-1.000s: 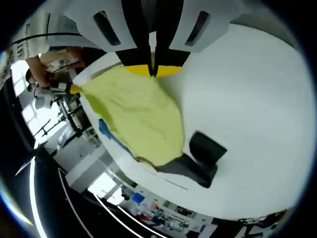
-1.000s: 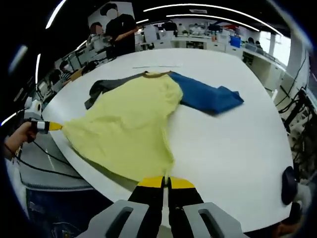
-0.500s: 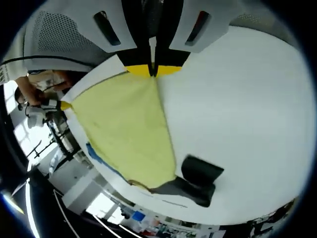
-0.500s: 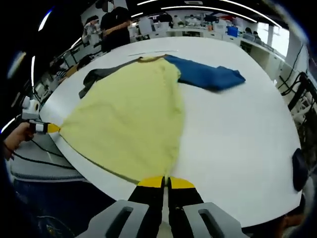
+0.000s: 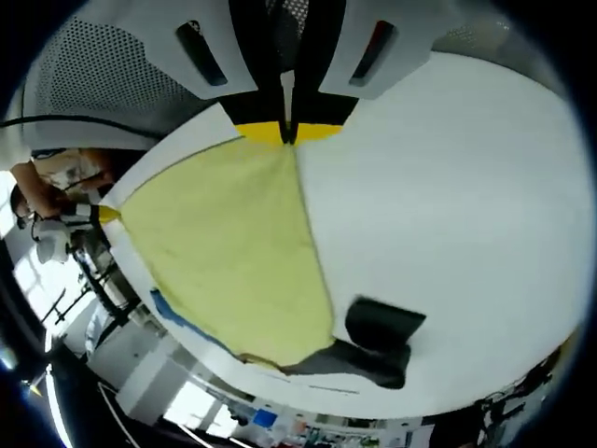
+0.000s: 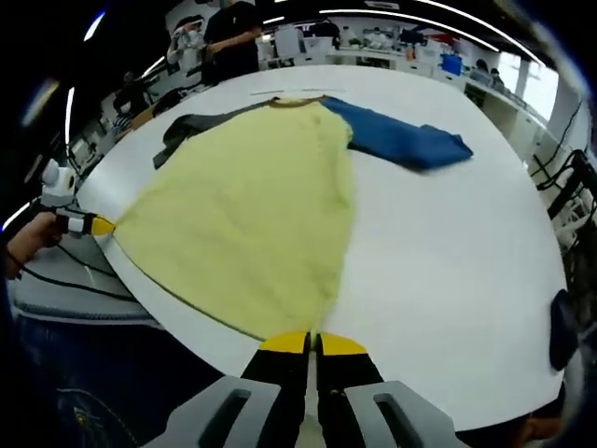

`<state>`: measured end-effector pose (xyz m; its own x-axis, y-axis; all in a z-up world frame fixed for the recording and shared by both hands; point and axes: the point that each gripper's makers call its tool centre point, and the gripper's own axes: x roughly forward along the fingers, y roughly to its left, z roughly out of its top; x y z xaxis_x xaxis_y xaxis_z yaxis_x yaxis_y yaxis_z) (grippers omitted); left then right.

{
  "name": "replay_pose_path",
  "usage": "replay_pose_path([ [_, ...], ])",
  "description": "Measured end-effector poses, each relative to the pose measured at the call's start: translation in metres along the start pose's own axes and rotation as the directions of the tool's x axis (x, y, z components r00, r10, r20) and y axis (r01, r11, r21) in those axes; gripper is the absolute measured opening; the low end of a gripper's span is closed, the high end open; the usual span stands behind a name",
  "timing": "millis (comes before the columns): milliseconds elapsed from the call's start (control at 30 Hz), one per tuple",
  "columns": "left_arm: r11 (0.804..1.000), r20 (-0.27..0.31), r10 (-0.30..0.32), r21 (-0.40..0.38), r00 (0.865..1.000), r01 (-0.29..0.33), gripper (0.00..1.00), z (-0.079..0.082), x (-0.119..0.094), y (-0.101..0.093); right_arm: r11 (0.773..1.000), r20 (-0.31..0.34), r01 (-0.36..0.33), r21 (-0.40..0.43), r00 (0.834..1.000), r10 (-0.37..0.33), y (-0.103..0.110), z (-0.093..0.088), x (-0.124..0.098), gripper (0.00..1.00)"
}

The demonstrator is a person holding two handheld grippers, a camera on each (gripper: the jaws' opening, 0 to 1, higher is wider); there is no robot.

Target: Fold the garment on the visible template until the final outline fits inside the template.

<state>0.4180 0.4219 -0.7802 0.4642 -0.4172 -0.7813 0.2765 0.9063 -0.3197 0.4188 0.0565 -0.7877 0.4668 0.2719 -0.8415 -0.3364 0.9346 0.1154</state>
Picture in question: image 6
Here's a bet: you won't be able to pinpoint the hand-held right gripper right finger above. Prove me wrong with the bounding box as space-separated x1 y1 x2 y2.
316 330 462 448

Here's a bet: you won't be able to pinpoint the black cable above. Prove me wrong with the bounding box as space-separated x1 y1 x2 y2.
8 242 136 300

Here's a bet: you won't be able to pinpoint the black equipment stand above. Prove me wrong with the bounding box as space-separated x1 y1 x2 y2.
535 100 597 237

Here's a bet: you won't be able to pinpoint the person's left hand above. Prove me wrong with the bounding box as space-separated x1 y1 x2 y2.
7 214 64 268

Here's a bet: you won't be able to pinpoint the brown cardboard box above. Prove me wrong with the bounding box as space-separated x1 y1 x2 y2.
130 105 165 131

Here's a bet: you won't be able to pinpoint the dark blue jeans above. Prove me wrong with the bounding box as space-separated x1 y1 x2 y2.
8 312 225 448

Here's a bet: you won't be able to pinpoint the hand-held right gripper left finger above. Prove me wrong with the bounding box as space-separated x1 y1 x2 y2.
153 329 312 448

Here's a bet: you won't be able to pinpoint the grey mesh office chair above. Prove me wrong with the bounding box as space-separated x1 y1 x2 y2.
8 235 158 330

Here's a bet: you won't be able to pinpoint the dark oval object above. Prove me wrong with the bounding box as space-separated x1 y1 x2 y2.
548 288 580 372

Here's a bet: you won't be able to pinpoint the blue plastic crate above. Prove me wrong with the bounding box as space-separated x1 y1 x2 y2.
440 53 465 78

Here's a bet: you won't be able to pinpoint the white cabinet counter row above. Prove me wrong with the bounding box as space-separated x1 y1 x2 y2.
258 25 467 85

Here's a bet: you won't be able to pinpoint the white side counter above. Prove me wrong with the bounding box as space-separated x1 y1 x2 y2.
465 69 551 139

